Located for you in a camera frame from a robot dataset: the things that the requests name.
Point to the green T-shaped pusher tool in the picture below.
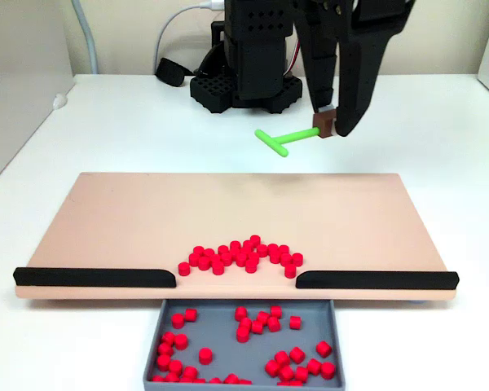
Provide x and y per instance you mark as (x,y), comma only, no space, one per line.
(301,135)

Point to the grey rectangular container tray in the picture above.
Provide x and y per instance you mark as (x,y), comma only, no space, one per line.
(224,350)

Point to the beige flat board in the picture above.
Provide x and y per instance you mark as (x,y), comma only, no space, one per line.
(228,212)

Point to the white rubber bumper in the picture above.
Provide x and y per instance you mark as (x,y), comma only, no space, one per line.
(59,101)

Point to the black board edge rail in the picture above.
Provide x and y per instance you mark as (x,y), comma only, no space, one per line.
(375,280)
(89,278)

